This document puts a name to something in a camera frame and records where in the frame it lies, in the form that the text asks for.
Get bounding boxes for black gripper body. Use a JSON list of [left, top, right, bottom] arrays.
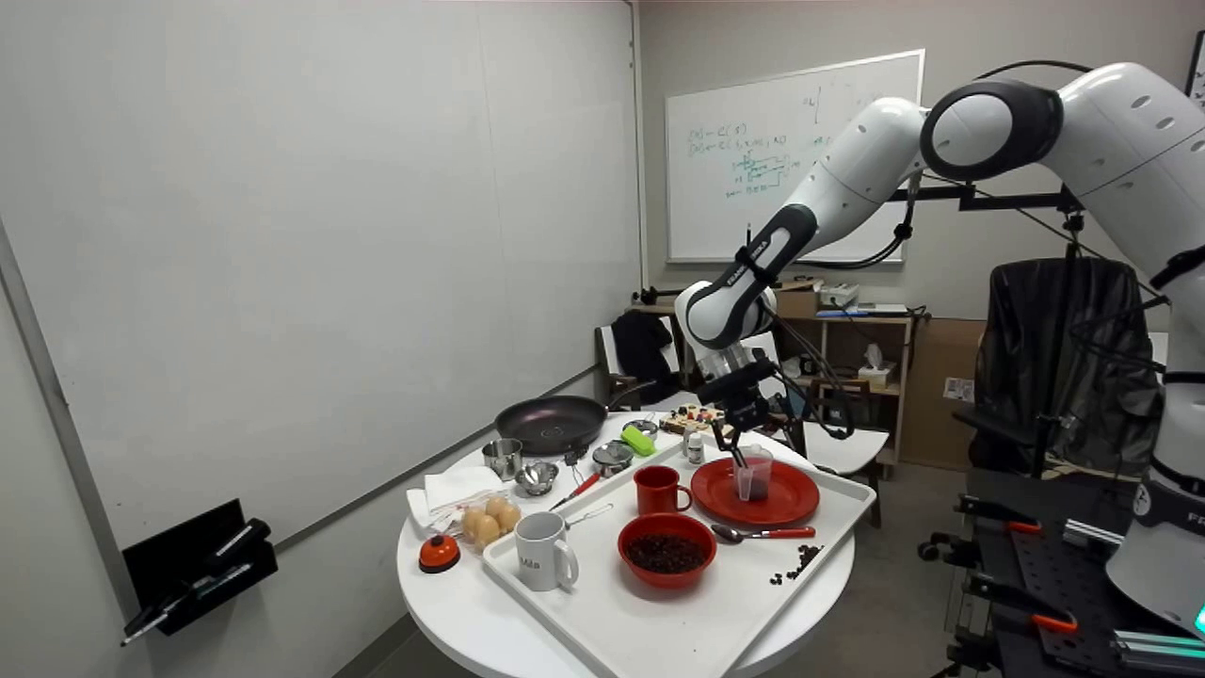
[[692, 356, 796, 436]]

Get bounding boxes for clear plastic jar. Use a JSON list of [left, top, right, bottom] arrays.
[[730, 446, 780, 507]]

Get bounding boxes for red bowl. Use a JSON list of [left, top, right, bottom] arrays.
[[616, 507, 722, 600]]

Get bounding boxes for small steel bowl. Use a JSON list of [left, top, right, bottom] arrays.
[[508, 461, 567, 500]]

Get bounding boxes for brown pastry pieces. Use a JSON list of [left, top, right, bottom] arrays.
[[657, 398, 736, 436]]

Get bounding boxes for red plate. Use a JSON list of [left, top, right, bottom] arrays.
[[686, 453, 824, 533]]

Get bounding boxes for green plastic object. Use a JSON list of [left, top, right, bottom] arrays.
[[617, 423, 663, 461]]

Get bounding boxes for red mug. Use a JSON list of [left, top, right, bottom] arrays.
[[631, 462, 698, 520]]

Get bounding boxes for wooden shelf unit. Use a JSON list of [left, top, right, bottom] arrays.
[[771, 307, 929, 471]]

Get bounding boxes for tissue box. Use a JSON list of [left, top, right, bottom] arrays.
[[854, 344, 901, 391]]

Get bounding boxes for black frying pan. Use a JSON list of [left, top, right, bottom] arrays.
[[490, 391, 609, 462]]

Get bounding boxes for brown cardboard box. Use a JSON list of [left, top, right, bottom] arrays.
[[901, 312, 992, 474]]

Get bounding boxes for white plastic tray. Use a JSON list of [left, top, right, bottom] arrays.
[[480, 426, 883, 678]]

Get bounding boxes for white mug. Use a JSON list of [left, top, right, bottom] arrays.
[[514, 507, 583, 595]]

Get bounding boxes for white whiteboard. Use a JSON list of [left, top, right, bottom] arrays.
[[663, 44, 929, 271]]

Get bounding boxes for white paper napkin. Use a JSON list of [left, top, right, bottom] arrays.
[[402, 461, 508, 533]]

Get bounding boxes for small orange round object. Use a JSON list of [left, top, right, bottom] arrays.
[[415, 528, 466, 578]]

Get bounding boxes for black office chair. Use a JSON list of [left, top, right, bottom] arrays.
[[957, 253, 1168, 491]]

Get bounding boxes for black equipment cart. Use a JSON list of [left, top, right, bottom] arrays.
[[918, 462, 1205, 678]]

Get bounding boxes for red-handled steel spoon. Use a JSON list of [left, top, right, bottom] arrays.
[[710, 520, 823, 548]]

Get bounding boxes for red-handled kitchen tool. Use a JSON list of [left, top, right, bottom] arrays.
[[545, 469, 609, 514]]

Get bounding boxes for black camera boom stand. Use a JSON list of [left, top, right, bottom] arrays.
[[894, 178, 1093, 217]]

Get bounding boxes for black wall marker holder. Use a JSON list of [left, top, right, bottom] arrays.
[[117, 494, 283, 652]]

